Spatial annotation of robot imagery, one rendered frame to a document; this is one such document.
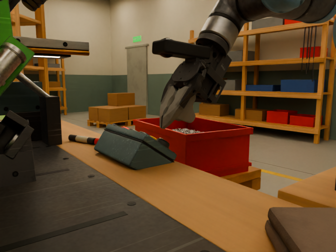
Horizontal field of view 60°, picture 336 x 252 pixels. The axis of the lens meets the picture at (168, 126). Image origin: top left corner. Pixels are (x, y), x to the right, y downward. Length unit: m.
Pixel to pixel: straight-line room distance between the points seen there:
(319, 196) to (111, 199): 0.35
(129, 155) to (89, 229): 0.20
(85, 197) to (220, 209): 0.16
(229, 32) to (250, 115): 5.49
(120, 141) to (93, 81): 10.07
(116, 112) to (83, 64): 4.18
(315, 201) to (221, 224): 0.26
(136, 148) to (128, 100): 6.84
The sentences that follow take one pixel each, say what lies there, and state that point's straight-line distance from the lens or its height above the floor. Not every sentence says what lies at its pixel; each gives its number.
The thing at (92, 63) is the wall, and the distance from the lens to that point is 10.59.
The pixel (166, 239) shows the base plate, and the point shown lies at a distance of 0.28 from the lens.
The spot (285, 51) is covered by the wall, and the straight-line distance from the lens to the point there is 6.33.
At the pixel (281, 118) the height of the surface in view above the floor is 0.36.
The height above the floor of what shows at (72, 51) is 1.11.
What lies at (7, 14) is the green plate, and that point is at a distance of 0.56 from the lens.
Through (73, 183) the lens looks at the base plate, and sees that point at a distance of 0.44.
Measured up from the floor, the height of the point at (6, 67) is 1.06.
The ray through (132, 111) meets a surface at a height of 0.33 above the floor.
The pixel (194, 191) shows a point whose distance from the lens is 0.39.
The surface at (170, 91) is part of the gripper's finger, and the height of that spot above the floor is 1.02.
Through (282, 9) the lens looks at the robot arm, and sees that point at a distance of 0.60.
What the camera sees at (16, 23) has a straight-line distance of 3.08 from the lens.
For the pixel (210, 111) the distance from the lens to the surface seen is 6.70.
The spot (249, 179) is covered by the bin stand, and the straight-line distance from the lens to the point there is 0.83.
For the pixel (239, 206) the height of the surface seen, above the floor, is 0.90.
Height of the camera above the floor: 1.04
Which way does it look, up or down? 9 degrees down
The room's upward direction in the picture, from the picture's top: straight up
